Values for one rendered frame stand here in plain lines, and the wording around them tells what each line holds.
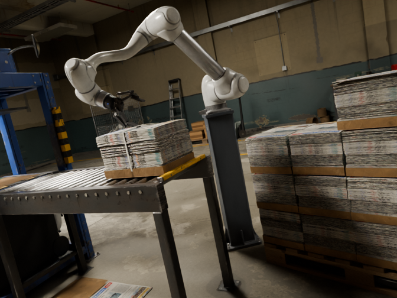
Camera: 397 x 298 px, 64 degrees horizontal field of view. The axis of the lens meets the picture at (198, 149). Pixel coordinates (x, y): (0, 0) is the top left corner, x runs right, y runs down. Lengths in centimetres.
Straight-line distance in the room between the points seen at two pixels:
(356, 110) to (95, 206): 129
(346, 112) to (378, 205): 46
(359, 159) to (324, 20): 698
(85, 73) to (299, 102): 722
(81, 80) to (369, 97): 135
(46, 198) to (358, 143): 158
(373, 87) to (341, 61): 680
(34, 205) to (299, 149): 146
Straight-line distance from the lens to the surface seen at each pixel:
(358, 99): 165
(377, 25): 836
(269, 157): 192
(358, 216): 180
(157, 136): 146
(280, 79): 858
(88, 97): 179
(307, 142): 178
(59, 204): 180
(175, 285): 153
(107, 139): 164
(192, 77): 944
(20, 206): 206
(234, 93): 210
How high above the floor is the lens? 110
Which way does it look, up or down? 8 degrees down
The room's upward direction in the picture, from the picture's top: 11 degrees counter-clockwise
